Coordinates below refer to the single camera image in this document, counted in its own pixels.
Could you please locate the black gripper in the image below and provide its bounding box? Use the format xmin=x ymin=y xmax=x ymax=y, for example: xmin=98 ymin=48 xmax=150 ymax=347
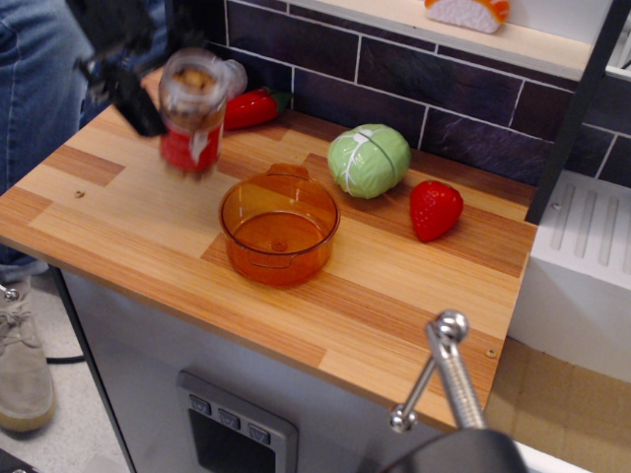
xmin=68 ymin=1 xmax=206 ymax=138

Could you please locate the clear almond jar red label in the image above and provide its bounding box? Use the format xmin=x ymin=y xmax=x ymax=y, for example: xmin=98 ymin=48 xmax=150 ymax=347
xmin=159 ymin=48 xmax=229 ymax=174

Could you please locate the orange transparent plastic pot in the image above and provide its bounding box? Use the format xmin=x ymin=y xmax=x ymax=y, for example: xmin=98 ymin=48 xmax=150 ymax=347
xmin=219 ymin=164 xmax=341 ymax=286

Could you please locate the toy ice cream cone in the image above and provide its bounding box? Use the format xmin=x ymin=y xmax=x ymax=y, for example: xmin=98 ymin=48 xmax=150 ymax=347
xmin=224 ymin=59 xmax=248 ymax=101

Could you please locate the red toy chili pepper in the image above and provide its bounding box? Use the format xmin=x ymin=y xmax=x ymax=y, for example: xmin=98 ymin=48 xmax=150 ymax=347
xmin=224 ymin=87 xmax=292 ymax=130

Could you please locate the green toy cabbage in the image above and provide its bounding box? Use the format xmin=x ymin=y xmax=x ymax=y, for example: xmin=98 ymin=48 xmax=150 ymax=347
xmin=327 ymin=124 xmax=411 ymax=199

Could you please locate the beige suede shoe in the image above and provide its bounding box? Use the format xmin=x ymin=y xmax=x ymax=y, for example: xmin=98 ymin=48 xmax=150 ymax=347
xmin=1 ymin=278 xmax=55 ymax=433

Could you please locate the red toy strawberry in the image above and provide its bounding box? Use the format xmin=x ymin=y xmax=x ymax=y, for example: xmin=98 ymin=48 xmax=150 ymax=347
xmin=410 ymin=180 xmax=464 ymax=242

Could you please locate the grey oven control panel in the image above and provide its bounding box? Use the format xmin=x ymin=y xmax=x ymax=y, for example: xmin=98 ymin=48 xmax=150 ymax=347
xmin=176 ymin=371 xmax=299 ymax=473

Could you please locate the toy salmon sushi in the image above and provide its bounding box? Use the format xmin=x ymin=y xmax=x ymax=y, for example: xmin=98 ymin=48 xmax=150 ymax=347
xmin=424 ymin=0 xmax=511 ymax=34

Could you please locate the light wooden shelf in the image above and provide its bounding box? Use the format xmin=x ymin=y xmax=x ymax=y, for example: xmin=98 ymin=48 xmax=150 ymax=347
xmin=290 ymin=0 xmax=593 ymax=83

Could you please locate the white ribbed sink block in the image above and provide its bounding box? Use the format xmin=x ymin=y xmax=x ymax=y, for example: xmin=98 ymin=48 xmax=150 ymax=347
xmin=509 ymin=171 xmax=630 ymax=381

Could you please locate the metal clamp screw handle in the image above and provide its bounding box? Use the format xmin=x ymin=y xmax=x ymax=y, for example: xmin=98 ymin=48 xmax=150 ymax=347
xmin=388 ymin=308 xmax=531 ymax=473

